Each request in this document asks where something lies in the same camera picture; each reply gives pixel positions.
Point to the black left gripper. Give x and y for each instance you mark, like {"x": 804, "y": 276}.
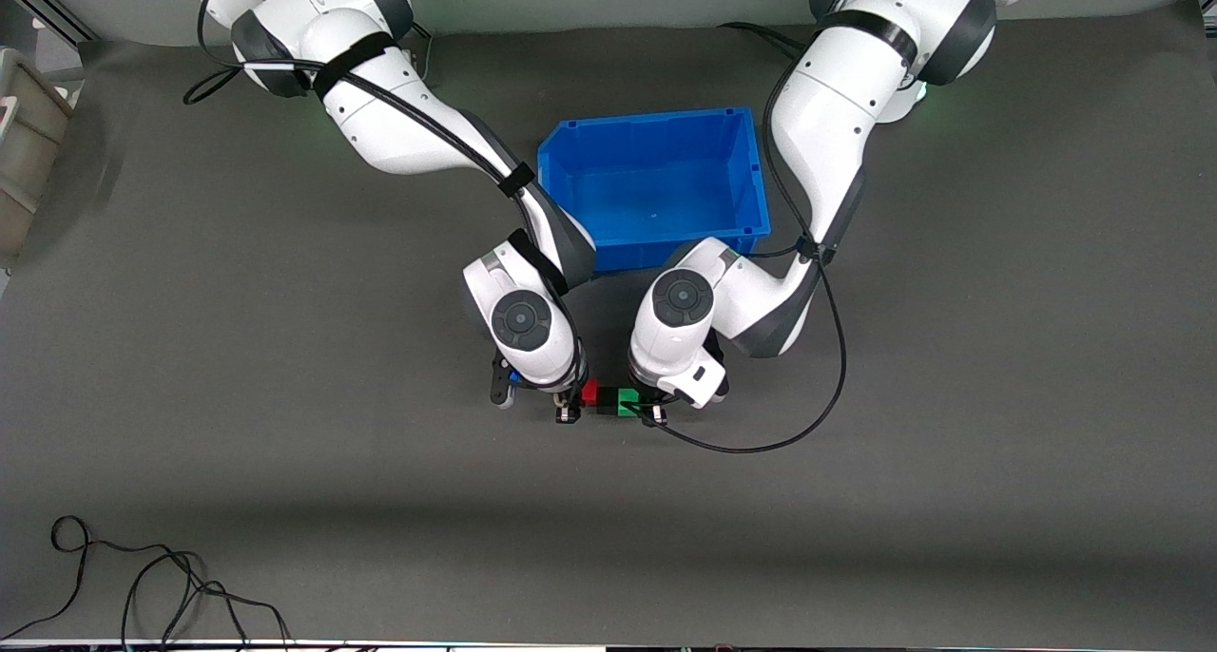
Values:
{"x": 652, "y": 408}

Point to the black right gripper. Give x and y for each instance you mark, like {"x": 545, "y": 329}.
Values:
{"x": 569, "y": 403}

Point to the small red cube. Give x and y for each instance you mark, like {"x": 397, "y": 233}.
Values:
{"x": 590, "y": 393}

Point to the small green cube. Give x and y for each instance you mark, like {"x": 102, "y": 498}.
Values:
{"x": 627, "y": 402}

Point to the small black cube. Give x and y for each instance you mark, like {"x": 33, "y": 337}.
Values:
{"x": 608, "y": 401}

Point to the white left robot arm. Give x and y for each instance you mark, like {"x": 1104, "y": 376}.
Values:
{"x": 837, "y": 120}

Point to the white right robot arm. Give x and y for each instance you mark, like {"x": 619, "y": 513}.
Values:
{"x": 399, "y": 129}

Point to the blue plastic storage bin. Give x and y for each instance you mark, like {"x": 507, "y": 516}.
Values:
{"x": 656, "y": 186}

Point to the beige plastic box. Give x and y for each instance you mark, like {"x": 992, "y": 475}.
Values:
{"x": 28, "y": 148}

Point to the dark metal frame rail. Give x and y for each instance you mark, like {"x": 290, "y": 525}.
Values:
{"x": 1204, "y": 4}
{"x": 48, "y": 15}

